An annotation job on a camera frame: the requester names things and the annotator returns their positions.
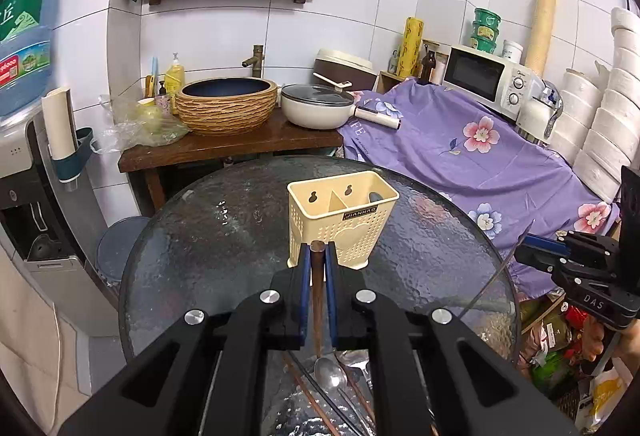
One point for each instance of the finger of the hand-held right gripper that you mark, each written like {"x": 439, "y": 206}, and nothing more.
{"x": 540, "y": 262}
{"x": 545, "y": 245}

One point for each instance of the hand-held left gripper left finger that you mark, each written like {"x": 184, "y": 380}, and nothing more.
{"x": 304, "y": 288}

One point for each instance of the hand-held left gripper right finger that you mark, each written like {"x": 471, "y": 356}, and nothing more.
{"x": 330, "y": 288}

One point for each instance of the silver metal chopstick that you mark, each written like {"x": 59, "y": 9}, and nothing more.
{"x": 487, "y": 278}

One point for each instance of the cream plastic utensil holder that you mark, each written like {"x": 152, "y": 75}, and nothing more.
{"x": 350, "y": 226}

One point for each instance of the brown wooden chopstick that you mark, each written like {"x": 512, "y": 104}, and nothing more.
{"x": 305, "y": 388}
{"x": 361, "y": 402}

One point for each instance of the white steel kettle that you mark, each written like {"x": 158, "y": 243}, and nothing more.
{"x": 532, "y": 119}

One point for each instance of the purple floral cloth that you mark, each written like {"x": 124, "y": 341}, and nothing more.
{"x": 435, "y": 156}

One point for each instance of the dark wooden washstand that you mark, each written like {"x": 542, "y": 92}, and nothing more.
{"x": 225, "y": 146}

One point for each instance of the cream frying pan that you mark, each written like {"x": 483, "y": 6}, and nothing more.
{"x": 315, "y": 116}

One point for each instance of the white microwave oven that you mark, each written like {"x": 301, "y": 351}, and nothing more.
{"x": 475, "y": 71}

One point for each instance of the ribbed brown wash basin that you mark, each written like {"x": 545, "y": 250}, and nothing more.
{"x": 225, "y": 114}

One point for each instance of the grey blue trash can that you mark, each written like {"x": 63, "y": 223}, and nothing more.
{"x": 115, "y": 251}

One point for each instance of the glass pan lid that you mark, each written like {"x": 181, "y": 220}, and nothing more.
{"x": 315, "y": 94}

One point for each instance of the white jar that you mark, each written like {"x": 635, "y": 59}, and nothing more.
{"x": 512, "y": 52}

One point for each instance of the white rice paddle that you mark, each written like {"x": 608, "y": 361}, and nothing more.
{"x": 332, "y": 80}

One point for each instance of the brown glass bottle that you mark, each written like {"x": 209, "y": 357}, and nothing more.
{"x": 428, "y": 66}

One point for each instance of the small wooden box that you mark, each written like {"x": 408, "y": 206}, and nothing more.
{"x": 389, "y": 82}

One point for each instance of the tall beige paper cup stack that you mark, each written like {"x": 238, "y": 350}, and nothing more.
{"x": 541, "y": 26}

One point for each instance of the brown white rice cooker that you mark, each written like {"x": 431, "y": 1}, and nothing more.
{"x": 350, "y": 64}

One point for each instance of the bronze faucet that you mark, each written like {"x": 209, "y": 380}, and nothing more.
{"x": 256, "y": 61}

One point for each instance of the floral pump bottle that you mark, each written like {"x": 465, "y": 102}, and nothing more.
{"x": 164, "y": 101}

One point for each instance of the yellow wrap roll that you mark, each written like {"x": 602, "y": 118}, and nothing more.
{"x": 411, "y": 46}

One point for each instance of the clear plastic bag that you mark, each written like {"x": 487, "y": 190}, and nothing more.
{"x": 125, "y": 129}

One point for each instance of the yellow cup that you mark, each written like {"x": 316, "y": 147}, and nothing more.
{"x": 146, "y": 105}

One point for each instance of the yellow dish soap bottle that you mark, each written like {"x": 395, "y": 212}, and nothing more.
{"x": 174, "y": 81}

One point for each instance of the blue toothbrush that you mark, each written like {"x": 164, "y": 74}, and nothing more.
{"x": 154, "y": 74}

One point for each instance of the blue cup holder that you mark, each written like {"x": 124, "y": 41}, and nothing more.
{"x": 70, "y": 169}

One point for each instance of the grey water dispenser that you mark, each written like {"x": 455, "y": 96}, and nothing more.
{"x": 30, "y": 236}

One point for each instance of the beige cloth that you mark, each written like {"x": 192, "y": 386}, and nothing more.
{"x": 25, "y": 341}

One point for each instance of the short white paper cup stack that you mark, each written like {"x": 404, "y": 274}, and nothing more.
{"x": 57, "y": 126}

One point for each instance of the blue water cooler bottle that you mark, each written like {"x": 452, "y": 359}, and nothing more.
{"x": 25, "y": 41}

